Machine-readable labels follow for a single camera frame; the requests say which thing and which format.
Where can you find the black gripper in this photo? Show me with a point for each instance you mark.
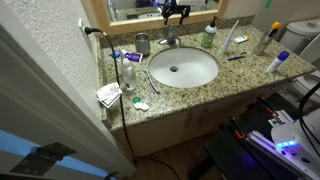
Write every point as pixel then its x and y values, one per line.
pixel 175 9

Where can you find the chrome sink faucet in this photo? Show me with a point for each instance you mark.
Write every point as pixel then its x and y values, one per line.
pixel 171 37

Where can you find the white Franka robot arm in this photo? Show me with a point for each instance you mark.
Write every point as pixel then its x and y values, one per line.
pixel 296 146

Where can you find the green soap pump bottle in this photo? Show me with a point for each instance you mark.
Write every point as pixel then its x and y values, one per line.
pixel 208 37

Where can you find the steel tumbler cup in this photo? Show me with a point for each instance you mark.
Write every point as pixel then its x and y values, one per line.
pixel 142 45

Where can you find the purple toothpaste tube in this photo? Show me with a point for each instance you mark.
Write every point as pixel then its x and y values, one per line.
pixel 135 57

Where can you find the white oval sink basin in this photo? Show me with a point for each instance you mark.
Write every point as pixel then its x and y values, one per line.
pixel 190 71

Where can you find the tall white squeeze tube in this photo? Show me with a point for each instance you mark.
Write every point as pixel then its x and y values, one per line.
pixel 229 38

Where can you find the blue white toothbrush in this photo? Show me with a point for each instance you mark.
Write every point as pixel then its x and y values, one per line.
pixel 151 83

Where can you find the small blue cap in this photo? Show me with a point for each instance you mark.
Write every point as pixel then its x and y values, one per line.
pixel 115 54

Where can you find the small white yellow tube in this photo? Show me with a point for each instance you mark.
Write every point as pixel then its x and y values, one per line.
pixel 241 39

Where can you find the clear plastic bottle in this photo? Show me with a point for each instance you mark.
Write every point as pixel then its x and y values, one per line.
pixel 129 75

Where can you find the blue razor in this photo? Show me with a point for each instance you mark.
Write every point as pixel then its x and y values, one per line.
pixel 236 57

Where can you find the white green contact lens case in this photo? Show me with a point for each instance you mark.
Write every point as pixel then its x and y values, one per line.
pixel 141 106

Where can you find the spray can with orange cap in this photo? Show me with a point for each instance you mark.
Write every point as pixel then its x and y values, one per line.
pixel 265 40

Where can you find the white paper packets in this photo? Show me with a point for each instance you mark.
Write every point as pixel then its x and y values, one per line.
pixel 108 95

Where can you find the beige vanity cabinet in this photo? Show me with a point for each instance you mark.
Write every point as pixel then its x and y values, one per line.
pixel 173 126

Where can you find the white bottle with purple cap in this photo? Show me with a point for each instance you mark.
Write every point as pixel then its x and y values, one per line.
pixel 276 63

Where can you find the white toilet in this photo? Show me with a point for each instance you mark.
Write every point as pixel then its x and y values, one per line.
pixel 300 36

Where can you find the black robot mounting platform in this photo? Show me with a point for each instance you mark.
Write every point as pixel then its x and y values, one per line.
pixel 230 156

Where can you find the white door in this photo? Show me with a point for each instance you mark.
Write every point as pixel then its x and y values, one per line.
pixel 40 100

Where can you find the dark metal door hinge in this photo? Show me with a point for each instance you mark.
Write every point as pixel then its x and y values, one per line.
pixel 41 158

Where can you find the wooden framed wall mirror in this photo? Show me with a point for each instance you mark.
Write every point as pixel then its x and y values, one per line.
pixel 100 20

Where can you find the white wall outlet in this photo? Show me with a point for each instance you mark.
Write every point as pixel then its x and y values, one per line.
pixel 86 41

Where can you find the aluminium mounting rail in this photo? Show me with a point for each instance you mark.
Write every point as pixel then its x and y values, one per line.
pixel 266 148

